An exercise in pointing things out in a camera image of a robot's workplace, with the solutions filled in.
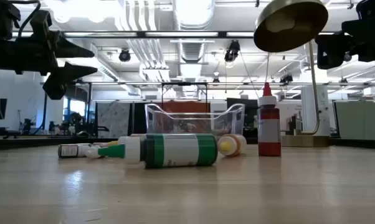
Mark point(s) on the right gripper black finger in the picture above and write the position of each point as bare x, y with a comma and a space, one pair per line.
332, 51

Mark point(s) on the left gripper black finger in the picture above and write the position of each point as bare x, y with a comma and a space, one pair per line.
69, 76
72, 49

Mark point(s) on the red food coloring bottle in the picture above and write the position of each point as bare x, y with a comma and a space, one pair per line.
269, 146

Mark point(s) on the large green food coloring bottle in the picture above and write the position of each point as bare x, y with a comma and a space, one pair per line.
178, 151

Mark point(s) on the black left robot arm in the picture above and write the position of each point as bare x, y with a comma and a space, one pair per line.
0, 15

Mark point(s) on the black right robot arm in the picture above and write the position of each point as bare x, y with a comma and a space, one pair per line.
371, 7

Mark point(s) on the small food coloring bottle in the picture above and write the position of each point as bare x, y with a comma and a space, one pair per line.
69, 150
94, 152
100, 144

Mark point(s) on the gold dome desk lamp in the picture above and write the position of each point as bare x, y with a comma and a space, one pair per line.
287, 28

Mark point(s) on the black ceiling spotlight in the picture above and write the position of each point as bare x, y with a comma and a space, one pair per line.
232, 51
124, 55
286, 78

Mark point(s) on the white pillar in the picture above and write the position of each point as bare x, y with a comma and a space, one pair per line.
324, 109

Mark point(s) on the marble pattern partition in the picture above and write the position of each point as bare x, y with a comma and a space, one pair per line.
112, 115

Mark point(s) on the grey green partition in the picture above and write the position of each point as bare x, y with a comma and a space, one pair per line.
360, 119

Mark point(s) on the black standing screen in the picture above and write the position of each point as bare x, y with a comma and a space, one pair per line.
249, 107

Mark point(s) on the clear plastic bin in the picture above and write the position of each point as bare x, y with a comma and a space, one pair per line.
162, 121

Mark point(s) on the long ceiling light bar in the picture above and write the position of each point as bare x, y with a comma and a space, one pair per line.
175, 34

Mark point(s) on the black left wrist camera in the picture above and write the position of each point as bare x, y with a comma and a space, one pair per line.
41, 23

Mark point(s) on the silver ventilation duct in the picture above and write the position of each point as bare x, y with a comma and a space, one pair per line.
192, 12

